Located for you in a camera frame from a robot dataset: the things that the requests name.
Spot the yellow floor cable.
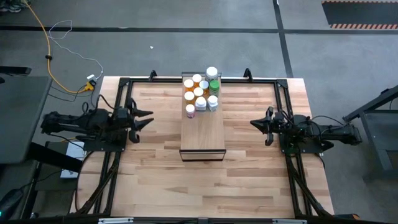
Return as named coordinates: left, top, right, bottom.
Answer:
left=22, top=0, right=96, bottom=94

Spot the black aluminium rig frame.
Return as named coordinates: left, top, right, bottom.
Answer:
left=73, top=68, right=336, bottom=220

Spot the black flat bar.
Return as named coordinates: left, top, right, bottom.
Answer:
left=0, top=65, right=32, bottom=76

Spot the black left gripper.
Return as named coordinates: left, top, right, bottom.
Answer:
left=126, top=98, right=155, bottom=144

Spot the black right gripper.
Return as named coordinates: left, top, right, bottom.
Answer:
left=249, top=106, right=282, bottom=147

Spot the silver metal bracket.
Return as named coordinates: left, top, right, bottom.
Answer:
left=98, top=217, right=134, bottom=224
left=272, top=218, right=308, bottom=224

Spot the thin white cable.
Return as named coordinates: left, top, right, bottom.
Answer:
left=48, top=19, right=104, bottom=79

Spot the white power supply box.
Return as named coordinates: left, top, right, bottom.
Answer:
left=60, top=140, right=87, bottom=180

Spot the grey side table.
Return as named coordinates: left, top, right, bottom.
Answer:
left=0, top=75, right=53, bottom=165

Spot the black mat hazard stripe edge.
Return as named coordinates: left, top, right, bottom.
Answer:
left=321, top=0, right=398, bottom=30

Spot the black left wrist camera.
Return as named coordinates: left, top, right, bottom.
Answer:
left=115, top=107, right=129, bottom=121

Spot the large clear white-cap jar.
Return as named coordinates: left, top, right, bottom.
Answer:
left=205, top=66, right=219, bottom=82

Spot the black slanted beam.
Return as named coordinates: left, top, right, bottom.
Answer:
left=27, top=142, right=85, bottom=174

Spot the wooden shelf black frame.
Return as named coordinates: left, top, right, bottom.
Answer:
left=178, top=72, right=227, bottom=162

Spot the black cable bundle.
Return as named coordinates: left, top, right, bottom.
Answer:
left=285, top=155, right=333, bottom=217
left=74, top=152, right=122, bottom=215

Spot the green cap medicine bottle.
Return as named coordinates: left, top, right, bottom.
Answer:
left=208, top=79, right=220, bottom=96

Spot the black metal side stand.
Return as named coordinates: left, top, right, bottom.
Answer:
left=341, top=84, right=398, bottom=181

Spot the black computer mouse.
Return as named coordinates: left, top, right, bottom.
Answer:
left=0, top=188, right=25, bottom=220

